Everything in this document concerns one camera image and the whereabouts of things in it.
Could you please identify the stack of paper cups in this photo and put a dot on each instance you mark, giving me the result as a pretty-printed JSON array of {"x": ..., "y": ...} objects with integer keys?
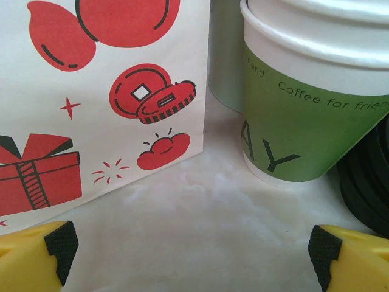
[{"x": 304, "y": 137}]

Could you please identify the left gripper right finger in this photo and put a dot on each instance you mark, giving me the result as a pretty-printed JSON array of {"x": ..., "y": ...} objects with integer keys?
[{"x": 361, "y": 264}]

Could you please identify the mint green straw holder mug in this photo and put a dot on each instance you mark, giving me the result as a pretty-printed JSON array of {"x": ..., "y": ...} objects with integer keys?
[{"x": 225, "y": 61}]

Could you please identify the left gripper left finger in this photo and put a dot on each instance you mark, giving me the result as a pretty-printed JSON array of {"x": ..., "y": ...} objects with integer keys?
[{"x": 27, "y": 261}]

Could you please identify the white red printed paper bag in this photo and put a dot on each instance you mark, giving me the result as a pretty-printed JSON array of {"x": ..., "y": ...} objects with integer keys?
[{"x": 91, "y": 91}]

